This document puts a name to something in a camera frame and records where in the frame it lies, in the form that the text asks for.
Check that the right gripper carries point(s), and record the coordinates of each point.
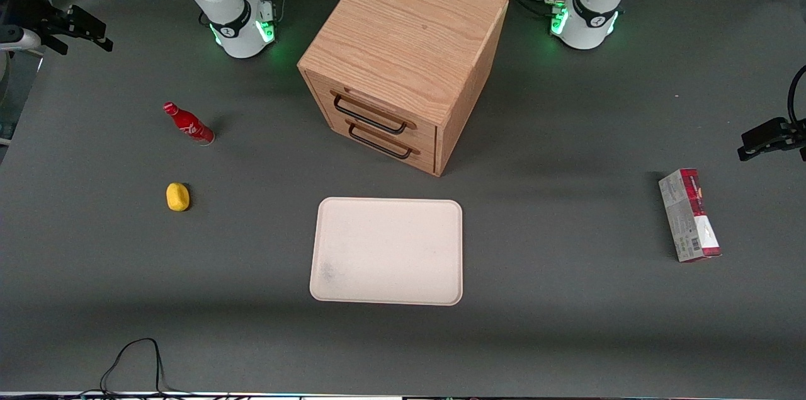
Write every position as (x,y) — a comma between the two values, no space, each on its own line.
(45,24)

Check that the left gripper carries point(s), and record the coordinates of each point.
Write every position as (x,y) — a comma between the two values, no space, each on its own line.
(783,133)

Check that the red coke bottle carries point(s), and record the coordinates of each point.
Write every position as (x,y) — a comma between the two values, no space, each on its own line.
(189,125)

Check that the beige rectangular tray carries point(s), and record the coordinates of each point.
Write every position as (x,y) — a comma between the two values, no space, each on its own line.
(387,252)

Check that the grey and red carton box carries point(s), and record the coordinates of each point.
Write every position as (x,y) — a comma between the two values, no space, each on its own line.
(689,217)

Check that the yellow lemon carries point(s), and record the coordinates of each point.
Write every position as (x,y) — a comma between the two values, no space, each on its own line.
(177,197)

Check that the wooden drawer front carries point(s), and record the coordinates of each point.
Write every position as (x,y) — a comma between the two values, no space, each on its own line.
(422,135)
(423,157)

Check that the wooden drawer cabinet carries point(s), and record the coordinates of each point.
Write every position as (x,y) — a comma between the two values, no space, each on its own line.
(409,28)

